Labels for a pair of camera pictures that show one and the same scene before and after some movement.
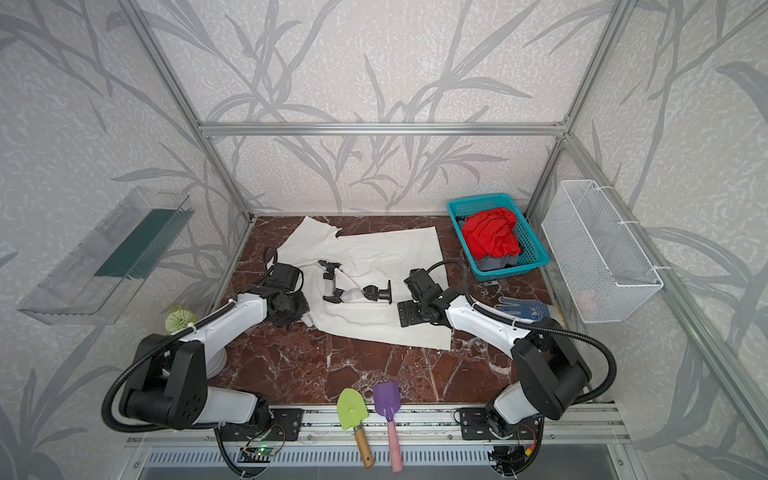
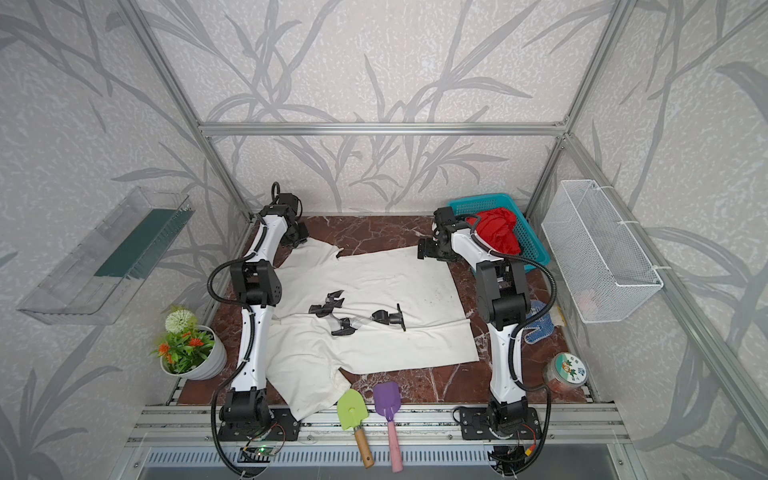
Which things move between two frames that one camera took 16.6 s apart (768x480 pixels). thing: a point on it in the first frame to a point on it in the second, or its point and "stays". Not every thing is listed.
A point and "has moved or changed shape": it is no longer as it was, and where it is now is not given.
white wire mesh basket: (608, 273) stays
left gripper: (293, 307) to (288, 204)
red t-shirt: (491, 233) stays
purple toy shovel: (387, 399) stays
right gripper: (411, 312) to (433, 247)
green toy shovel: (352, 409) stays
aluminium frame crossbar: (387, 130) stays
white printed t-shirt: (354, 283) has moved or changed shape
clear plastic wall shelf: (94, 286) stays
